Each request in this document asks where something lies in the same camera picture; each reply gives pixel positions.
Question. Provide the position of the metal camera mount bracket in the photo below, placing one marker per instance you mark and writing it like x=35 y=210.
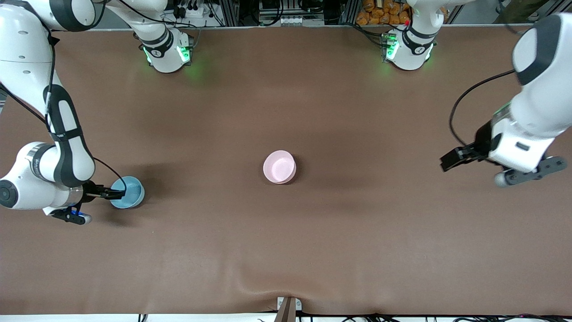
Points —
x=288 y=311

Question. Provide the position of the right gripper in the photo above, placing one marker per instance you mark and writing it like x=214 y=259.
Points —
x=90 y=189

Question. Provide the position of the blue bowl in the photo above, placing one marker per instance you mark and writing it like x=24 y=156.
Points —
x=132 y=196

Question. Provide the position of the aluminium frame post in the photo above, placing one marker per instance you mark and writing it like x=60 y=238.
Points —
x=349 y=12
x=230 y=13

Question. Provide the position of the orange packaged goods pile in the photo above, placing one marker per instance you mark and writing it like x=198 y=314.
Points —
x=380 y=13

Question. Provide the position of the white power strip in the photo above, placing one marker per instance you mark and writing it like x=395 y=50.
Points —
x=192 y=11

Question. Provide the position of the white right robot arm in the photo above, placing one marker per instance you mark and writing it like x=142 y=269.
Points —
x=67 y=134

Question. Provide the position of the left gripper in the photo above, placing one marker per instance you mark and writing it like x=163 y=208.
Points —
x=481 y=139

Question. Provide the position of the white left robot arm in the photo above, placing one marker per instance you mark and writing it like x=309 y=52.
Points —
x=545 y=89

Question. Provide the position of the brown table cover mat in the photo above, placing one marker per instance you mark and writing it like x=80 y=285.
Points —
x=286 y=246

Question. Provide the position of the pink bowl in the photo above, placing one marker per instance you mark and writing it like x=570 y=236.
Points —
x=279 y=166

